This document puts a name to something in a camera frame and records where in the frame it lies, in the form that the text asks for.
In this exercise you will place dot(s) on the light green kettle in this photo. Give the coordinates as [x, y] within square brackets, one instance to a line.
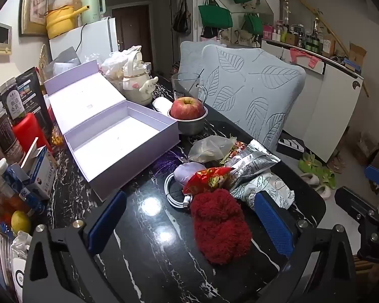
[96, 8]

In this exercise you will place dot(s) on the yellow pot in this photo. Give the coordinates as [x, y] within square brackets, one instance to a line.
[62, 20]

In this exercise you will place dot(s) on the black snack pouch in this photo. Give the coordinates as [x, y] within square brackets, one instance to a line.
[28, 85]

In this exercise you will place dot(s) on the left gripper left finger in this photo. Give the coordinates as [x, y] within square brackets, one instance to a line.
[102, 222]

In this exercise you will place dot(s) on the plastic bag of food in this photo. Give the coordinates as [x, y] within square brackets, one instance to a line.
[112, 67]

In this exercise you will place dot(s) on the red fluffy soft toy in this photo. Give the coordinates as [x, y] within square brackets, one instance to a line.
[220, 229]

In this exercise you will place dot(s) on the clear zip plastic bag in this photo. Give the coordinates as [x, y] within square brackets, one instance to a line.
[212, 148]

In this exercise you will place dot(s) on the lavender open gift box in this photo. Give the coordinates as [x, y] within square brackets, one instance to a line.
[110, 138]

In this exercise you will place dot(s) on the brown entrance door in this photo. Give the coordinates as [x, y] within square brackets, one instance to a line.
[133, 28]

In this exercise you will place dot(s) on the white refrigerator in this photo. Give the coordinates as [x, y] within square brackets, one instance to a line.
[98, 38]

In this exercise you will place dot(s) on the red gold candy packet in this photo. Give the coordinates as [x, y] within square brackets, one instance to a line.
[207, 180]

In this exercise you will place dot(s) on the white cabinet counter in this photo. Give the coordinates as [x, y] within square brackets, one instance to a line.
[323, 109]

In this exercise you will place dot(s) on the small metal bowl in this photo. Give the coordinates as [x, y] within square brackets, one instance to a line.
[190, 127]

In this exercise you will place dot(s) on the green tote bag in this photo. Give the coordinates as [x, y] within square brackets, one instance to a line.
[214, 16]

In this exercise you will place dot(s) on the dark jar white lid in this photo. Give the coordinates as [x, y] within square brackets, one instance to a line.
[12, 101]

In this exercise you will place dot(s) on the white rolled towel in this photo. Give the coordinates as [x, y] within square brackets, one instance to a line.
[162, 105]

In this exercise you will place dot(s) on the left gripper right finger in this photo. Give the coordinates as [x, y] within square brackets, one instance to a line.
[278, 223]

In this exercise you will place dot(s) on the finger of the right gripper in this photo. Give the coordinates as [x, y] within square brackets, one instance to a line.
[378, 175]

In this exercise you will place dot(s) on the framed wall picture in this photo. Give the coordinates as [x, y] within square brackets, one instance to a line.
[32, 17]

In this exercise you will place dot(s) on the red apple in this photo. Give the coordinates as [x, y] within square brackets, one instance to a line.
[187, 108]

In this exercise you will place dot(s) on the green slippers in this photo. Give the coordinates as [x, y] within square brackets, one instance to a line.
[309, 164]

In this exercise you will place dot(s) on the colourful shrimp snack bag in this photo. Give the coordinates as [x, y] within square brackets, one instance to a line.
[237, 148]

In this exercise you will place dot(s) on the glass mug with stirrer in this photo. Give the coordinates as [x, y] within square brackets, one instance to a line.
[188, 84]

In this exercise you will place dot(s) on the silver foil snack bag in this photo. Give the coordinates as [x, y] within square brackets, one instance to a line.
[249, 163]

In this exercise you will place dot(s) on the purple satin sachet with tassel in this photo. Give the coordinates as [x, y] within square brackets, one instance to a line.
[175, 163]

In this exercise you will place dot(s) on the blue white medicine box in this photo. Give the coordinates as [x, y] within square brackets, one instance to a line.
[37, 171]

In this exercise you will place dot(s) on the red plastic container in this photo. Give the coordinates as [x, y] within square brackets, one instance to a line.
[27, 130]

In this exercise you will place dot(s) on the yellow lemon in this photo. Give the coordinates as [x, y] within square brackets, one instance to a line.
[20, 222]

